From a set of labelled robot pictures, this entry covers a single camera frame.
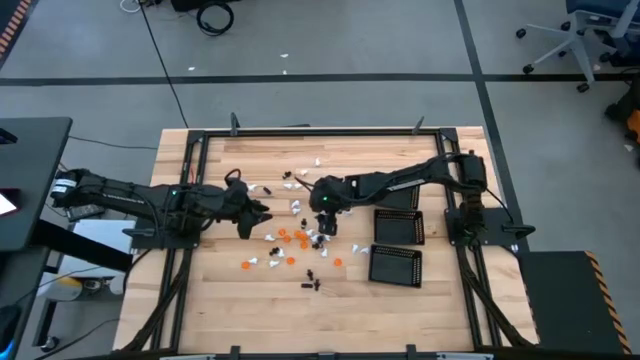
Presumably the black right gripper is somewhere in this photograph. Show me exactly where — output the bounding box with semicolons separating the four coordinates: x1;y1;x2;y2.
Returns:
309;175;357;236

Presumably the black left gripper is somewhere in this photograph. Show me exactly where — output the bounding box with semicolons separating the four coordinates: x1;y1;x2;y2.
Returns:
219;178;274;240

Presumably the black perforated plastic basket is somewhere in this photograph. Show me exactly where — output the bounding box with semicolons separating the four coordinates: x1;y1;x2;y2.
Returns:
370;183;421;211
368;243;424;289
373;208;426;246

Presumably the white board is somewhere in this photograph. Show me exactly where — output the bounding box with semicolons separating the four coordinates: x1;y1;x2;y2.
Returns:
72;219;137;254

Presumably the black desk crossbar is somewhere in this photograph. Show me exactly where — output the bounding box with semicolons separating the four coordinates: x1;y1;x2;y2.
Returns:
29;219;134;274

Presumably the yellow round object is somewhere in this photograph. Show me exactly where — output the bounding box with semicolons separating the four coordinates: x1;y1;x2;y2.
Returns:
49;277;84;301

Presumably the black box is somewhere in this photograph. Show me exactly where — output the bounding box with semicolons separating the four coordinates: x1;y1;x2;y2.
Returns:
169;0;241;13

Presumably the black desk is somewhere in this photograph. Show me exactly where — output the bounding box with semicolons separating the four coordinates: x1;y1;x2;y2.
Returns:
0;117;74;251

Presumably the black platform with hazard stripes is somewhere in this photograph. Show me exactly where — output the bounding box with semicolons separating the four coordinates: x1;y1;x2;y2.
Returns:
517;249;634;356

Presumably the white blue office chair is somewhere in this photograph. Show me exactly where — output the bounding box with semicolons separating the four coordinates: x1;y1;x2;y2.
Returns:
515;0;640;94

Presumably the black mat with orange stripe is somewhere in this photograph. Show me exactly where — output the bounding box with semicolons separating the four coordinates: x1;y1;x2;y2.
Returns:
0;0;34;57

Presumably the black and orange machine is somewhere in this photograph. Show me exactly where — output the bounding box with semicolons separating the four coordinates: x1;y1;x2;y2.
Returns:
604;89;640;146

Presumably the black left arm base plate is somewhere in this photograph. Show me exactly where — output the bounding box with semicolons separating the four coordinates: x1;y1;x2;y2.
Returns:
122;219;201;250

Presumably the thin black floor cable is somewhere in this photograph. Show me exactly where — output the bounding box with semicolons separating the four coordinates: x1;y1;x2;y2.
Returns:
138;3;190;129

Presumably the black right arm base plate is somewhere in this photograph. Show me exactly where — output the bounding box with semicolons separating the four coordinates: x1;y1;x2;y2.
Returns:
444;207;536;247

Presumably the black coiled cable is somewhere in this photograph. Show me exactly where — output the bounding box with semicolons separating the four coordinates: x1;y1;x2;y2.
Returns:
196;1;235;37

